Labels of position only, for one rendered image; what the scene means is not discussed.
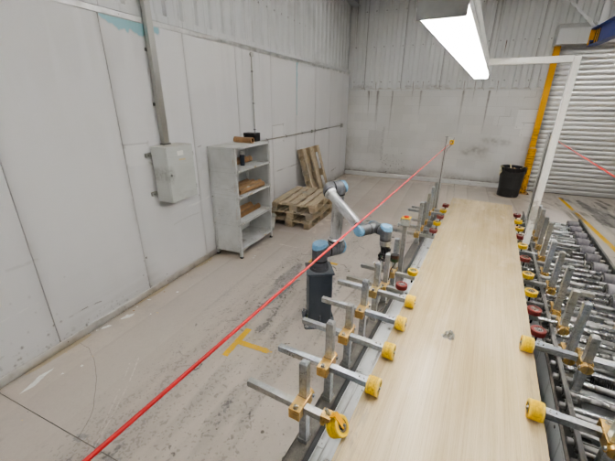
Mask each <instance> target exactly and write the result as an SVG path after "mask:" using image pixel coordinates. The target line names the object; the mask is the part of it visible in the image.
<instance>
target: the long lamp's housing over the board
mask: <svg viewBox="0 0 615 461"><path fill-rule="evenodd" d="M416 8H417V12H416V21H422V20H432V19H441V18H451V17H461V16H467V15H469V20H470V23H471V25H472V28H473V32H474V35H475V38H476V40H477V43H478V46H479V49H480V54H481V56H482V59H483V63H484V66H485V69H486V71H487V74H488V78H489V75H490V71H489V67H488V62H487V59H486V55H485V50H484V47H483V43H482V38H481V34H480V27H479V23H478V18H477V15H476V11H475V6H474V3H473V0H417V5H416ZM488 78H487V79H488Z"/></svg>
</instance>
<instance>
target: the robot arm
mask: <svg viewBox="0 0 615 461"><path fill-rule="evenodd" d="M347 191H348V184H347V182H346V181H345V180H336V181H330V182H328V183H326V184H325V186H324V188H323V195H324V197H325V198H327V199H329V200H330V201H331V202H332V209H331V224H330V236H329V237H328V241H325V240H324V241H323V240H317V241H314V242H313V244H312V262H313V261H314V260H315V259H317V258H318V257H319V256H320V255H321V254H322V253H323V252H324V251H326V250H327V249H328V248H329V247H330V246H331V245H332V244H333V243H334V242H335V241H337V240H338V239H339V238H340V237H341V234H342V222H343V217H344V218H345V219H346V220H347V221H348V222H349V224H350V225H351V226H352V227H353V226H354V225H355V224H357V223H358V222H359V221H360V219H359V218H358V216H357V215H356V214H355V213H354V212H353V211H352V210H351V208H350V207H349V206H348V205H347V204H346V203H345V202H344V196H345V192H347ZM353 232H354V234H355V235H356V236H358V237H362V236H365V235H369V234H374V233H376V234H378V235H380V241H379V245H380V247H381V251H380V252H379V254H378V256H379V258H378V260H379V261H380V263H382V269H384V266H383V262H384V261H385V254H386V253H388V252H390V251H391V249H390V246H391V241H392V232H393V226H392V225H391V224H388V223H383V224H382V223H380V222H377V221H375V220H371V221H370V222H369V223H366V224H364V223H363V222H361V223H360V224H359V225H358V226H356V227H355V228H354V229H353ZM346 248H347V245H346V241H344V240H343V239H341V240H340V241H339V242H338V243H337V244H336V245H335V246H333V247H332V248H331V249H330V250H329V251H328V252H326V253H325V254H324V255H323V256H322V257H321V258H320V259H319V260H317V261H316V262H315V263H314V264H313V265H312V266H310V267H309V268H310V270H311V271H313V272H315V273H325V272H326V271H328V270H329V263H328V257H330V256H334V255H338V254H342V253H344V252H345V251H346Z"/></svg>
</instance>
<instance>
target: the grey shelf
mask: <svg viewBox="0 0 615 461"><path fill-rule="evenodd" d="M240 151H244V155H246V156H248V155H250V156H251V157H252V158H253V160H252V161H250V162H246V163H245V166H241V164H239V165H237V157H240ZM207 156H208V165H209V173H210V191H211V200H212V208H213V218H214V227H215V236H216V245H217V253H221V252H219V249H221V250H225V251H230V252H238V253H239V254H240V259H243V251H244V250H245V249H247V248H248V247H249V246H250V245H252V244H254V243H256V242H257V241H259V240H260V239H262V238H263V237H264V236H265V235H267V234H268V233H271V235H270V238H272V237H273V231H272V203H271V175H270V147H269V141H258V142H254V143H253V144H250V143H236V142H229V143H224V144H219V145H209V146H207ZM267 156H268V161H267ZM232 160H233V162H232ZM248 172H249V176H247V175H248ZM246 178H248V179H249V180H250V179H254V180H257V179H261V180H262V181H264V186H262V187H259V188H256V189H254V190H251V191H249V192H246V193H244V194H242V195H239V194H238V193H239V182H238V181H241V180H244V179H246ZM268 181H269V184H268ZM235 183H236V184H235ZM234 185H235V187H234ZM250 201H251V202H252V203H253V204H254V205H255V204H257V203H260V205H261V207H260V208H259V209H256V210H254V211H252V212H251V213H249V214H247V215H245V216H244V217H242V218H241V209H240V206H241V205H243V204H245V203H247V202H250ZM237 208H238V209H237ZM236 210H237V212H236ZM269 210H270V214H269ZM251 221H252V222H251Z"/></svg>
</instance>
